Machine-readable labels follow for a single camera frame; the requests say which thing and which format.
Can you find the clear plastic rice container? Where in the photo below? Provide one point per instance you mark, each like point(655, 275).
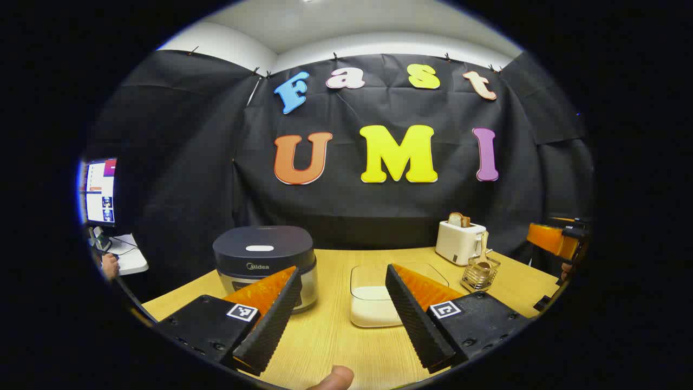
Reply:
point(368, 276)

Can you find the toasted bread slice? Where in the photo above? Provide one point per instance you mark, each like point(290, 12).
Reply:
point(457, 219)

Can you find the small dark device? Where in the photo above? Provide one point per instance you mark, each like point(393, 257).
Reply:
point(100, 238)

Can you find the white toaster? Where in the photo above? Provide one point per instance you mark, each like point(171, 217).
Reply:
point(455, 244)

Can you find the dark grey rice cooker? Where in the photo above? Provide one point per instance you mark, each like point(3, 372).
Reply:
point(260, 260)

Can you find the wooden spoon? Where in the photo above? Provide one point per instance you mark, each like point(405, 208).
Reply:
point(483, 246)

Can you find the computer monitor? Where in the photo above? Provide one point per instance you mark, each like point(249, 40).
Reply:
point(100, 200)

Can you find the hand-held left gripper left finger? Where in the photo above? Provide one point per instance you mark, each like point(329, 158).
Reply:
point(273, 325)

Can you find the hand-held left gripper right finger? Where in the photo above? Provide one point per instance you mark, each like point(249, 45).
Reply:
point(414, 325)

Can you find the white side table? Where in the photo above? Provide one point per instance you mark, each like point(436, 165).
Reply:
point(132, 260)

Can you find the black backdrop cloth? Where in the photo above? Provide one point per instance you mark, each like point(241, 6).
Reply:
point(379, 216)

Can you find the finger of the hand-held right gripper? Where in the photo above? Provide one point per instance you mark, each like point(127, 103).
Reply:
point(547, 238)

